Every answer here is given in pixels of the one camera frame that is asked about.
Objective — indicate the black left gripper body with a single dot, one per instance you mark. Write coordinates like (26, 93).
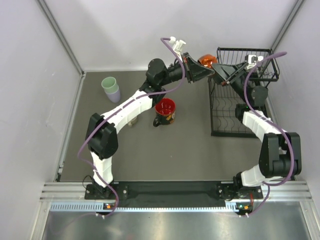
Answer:
(187, 67)

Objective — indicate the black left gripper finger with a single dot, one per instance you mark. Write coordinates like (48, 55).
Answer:
(199, 66)
(199, 74)

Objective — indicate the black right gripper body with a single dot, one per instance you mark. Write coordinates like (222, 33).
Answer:
(239, 81)

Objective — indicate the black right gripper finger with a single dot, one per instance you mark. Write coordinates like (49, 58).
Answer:
(238, 69)
(222, 72)

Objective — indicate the orange ceramic mug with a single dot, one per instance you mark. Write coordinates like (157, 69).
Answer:
(207, 60)

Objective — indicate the black orange mug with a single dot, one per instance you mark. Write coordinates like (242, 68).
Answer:
(165, 112)

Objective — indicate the beige ceramic mug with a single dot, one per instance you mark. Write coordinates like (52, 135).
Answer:
(133, 121)

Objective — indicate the lavender plastic cup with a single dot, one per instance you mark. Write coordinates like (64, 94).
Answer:
(114, 96)

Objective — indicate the light green plastic cup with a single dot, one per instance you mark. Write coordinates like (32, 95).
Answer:
(109, 84)

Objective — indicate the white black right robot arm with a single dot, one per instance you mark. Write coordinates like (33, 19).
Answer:
(280, 156)

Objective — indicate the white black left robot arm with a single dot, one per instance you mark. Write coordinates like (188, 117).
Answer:
(102, 131)

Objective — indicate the black wire dish rack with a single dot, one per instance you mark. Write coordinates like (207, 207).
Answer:
(240, 100)

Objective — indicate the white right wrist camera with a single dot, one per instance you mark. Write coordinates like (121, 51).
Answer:
(252, 60)

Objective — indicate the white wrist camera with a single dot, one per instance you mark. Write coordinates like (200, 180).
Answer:
(252, 60)
(177, 45)

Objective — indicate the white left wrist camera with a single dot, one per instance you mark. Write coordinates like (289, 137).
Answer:
(177, 45)

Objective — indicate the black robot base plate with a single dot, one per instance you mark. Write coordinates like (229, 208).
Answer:
(173, 193)

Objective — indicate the slotted aluminium cable duct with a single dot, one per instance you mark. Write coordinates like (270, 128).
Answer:
(102, 207)

